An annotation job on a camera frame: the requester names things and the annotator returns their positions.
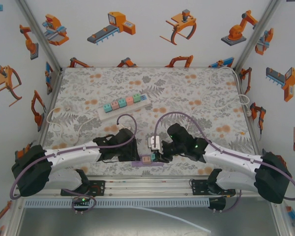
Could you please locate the purple power strip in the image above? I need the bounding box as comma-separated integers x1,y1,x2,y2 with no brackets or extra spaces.
131,159,172,169

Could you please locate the white power strip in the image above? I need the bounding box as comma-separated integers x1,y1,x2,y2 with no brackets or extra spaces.
97,94,152,121

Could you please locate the translucent white tube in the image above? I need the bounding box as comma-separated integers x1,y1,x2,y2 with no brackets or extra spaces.
127,206,212,234

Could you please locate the floral tablecloth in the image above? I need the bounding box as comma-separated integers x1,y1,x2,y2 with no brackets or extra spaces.
40,66,261,177

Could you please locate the grey metal panel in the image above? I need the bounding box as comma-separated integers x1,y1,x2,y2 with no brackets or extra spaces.
13,206,280,236

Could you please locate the aluminium front rail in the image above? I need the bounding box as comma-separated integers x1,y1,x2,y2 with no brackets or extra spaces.
19,175,278,198

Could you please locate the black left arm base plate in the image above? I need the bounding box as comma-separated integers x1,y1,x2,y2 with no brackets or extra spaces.
60,180,106,197

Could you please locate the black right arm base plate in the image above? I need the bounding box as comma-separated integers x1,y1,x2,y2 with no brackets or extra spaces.
191,178,236,197

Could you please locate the white slotted cable duct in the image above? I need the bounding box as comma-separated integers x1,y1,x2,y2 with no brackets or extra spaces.
24,198,210,208

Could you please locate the white power strip cord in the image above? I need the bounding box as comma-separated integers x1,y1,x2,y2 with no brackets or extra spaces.
46,107,100,147

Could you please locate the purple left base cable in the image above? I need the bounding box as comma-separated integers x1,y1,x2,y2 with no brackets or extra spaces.
60,188,98,215

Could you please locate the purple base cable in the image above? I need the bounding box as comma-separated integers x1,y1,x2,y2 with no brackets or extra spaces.
211,189,242,214
60,188,98,215

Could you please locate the white purple strip cord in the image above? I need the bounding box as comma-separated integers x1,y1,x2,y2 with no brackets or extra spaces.
185,66,251,129

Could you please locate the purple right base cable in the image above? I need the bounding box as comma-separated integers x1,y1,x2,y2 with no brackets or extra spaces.
211,189,242,214

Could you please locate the aluminium frame post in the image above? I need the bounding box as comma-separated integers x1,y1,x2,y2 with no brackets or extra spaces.
14,0,64,173
232,0,283,158

